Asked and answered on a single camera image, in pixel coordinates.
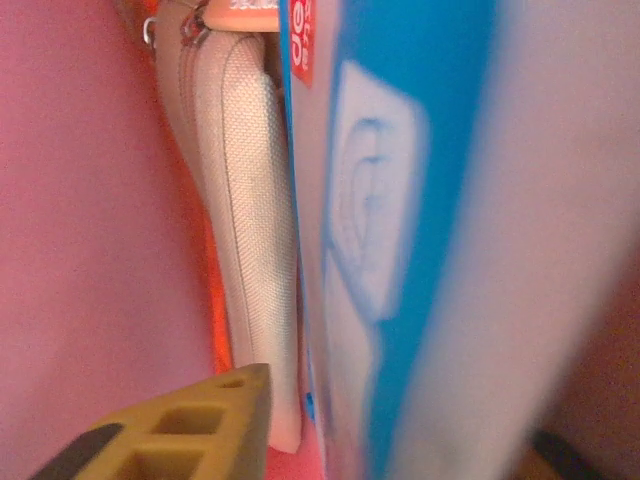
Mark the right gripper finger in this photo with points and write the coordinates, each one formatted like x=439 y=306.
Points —
x=200 y=430

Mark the pink zipper pencil case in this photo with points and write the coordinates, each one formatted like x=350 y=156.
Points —
x=250 y=200

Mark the blue white stationery package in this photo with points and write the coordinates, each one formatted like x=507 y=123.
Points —
x=425 y=150

